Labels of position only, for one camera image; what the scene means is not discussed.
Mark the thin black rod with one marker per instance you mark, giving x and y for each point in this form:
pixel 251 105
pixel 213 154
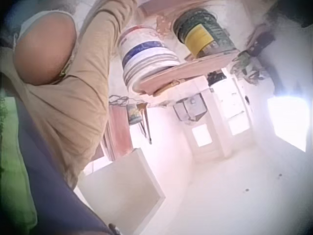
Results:
pixel 146 127

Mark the small paint bucket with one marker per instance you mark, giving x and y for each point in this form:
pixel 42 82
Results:
pixel 133 114

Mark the red-brown wooden boards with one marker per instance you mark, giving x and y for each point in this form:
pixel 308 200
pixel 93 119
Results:
pixel 119 132

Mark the wooden plank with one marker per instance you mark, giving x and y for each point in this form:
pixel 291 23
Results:
pixel 188 69

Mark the white bucket with blue stripe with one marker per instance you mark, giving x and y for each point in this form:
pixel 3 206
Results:
pixel 146 57

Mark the small black box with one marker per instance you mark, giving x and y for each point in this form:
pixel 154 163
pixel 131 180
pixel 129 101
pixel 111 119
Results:
pixel 216 77

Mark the white flat panel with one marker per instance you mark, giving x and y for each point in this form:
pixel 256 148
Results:
pixel 122 181

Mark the white door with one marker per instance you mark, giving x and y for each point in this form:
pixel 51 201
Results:
pixel 236 107

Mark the dark green bucket yellow label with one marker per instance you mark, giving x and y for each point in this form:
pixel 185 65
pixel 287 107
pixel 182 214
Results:
pixel 207 34

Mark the green sheet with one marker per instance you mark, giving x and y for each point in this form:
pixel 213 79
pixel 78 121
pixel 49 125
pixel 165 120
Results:
pixel 12 159

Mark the metal frame lantern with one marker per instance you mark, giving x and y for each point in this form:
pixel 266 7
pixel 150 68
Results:
pixel 189 109

